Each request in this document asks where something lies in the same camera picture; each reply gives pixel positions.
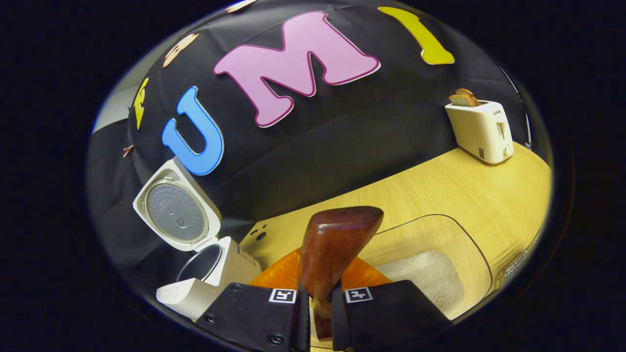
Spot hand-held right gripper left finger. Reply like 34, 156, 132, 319
195, 247, 312, 352

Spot wire chopstick holder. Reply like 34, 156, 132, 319
495, 222, 547, 290

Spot white rice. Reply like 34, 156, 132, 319
377, 250, 465, 318

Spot clear plastic container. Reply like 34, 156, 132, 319
352, 214, 493, 321

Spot toast slices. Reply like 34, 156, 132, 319
449, 88, 481, 108

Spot brown wooden spoon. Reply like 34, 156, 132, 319
298, 206, 384, 340

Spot black backdrop cloth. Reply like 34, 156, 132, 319
88, 0, 536, 294

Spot white toaster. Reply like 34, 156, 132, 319
444, 99, 514, 165

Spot white rice cooker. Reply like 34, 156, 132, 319
132, 157, 262, 321

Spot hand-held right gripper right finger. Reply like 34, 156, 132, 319
332, 257, 453, 352

